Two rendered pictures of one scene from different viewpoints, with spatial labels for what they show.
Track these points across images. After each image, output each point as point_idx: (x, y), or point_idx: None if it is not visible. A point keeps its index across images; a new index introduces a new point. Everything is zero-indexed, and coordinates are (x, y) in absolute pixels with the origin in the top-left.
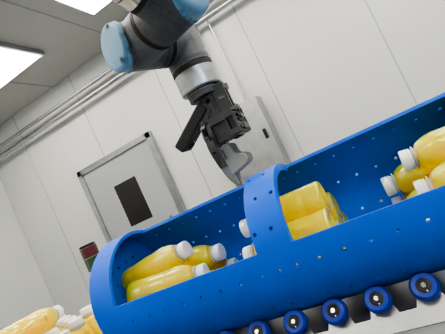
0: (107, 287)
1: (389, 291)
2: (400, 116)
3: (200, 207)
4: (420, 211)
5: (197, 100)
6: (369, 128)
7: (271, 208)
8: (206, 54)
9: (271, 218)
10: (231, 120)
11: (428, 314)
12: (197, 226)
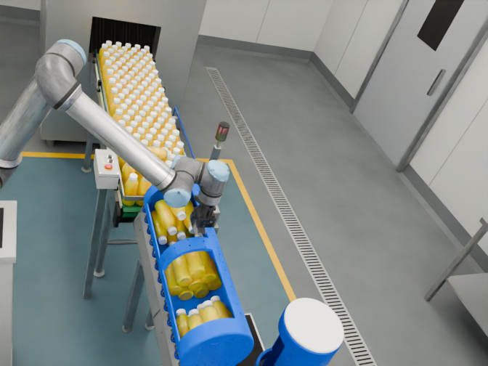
0: (149, 196)
1: None
2: (227, 298)
3: None
4: (170, 313)
5: None
6: (224, 285)
7: (169, 257)
8: (213, 194)
9: (166, 258)
10: (200, 221)
11: (166, 324)
12: None
